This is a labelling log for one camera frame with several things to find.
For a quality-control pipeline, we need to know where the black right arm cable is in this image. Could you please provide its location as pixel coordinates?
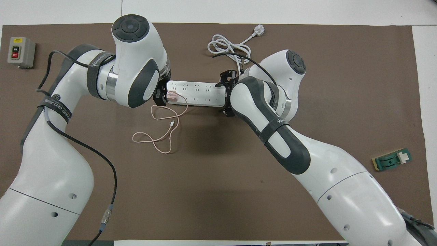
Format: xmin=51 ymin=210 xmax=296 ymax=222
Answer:
xmin=212 ymin=51 xmax=279 ymax=103

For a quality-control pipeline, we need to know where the brown table mat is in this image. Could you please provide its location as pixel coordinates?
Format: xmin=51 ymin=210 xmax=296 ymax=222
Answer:
xmin=0 ymin=22 xmax=434 ymax=241

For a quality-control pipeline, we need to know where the pink charging cable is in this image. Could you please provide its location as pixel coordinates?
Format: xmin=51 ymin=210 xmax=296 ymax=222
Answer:
xmin=132 ymin=97 xmax=188 ymax=154

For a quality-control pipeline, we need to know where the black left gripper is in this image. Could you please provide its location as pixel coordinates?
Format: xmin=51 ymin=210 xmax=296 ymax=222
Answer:
xmin=153 ymin=81 xmax=169 ymax=107

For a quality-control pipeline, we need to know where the grey on-off switch box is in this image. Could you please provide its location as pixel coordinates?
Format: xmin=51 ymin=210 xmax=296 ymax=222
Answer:
xmin=7 ymin=37 xmax=36 ymax=69

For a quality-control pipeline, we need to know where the green knife switch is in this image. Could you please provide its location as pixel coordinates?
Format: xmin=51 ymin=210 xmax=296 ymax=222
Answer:
xmin=371 ymin=148 xmax=412 ymax=172

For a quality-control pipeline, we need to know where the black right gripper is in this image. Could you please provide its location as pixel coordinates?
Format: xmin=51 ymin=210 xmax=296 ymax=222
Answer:
xmin=215 ymin=69 xmax=239 ymax=117

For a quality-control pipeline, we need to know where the white power strip with cord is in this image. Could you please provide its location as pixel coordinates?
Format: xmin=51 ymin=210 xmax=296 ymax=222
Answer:
xmin=166 ymin=24 xmax=266 ymax=107

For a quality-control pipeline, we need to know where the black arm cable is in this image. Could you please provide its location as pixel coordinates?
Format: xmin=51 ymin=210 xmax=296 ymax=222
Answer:
xmin=212 ymin=51 xmax=279 ymax=103
xmin=36 ymin=51 xmax=118 ymax=246

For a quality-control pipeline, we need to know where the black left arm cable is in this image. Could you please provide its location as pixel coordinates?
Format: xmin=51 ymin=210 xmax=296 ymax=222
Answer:
xmin=36 ymin=51 xmax=118 ymax=246

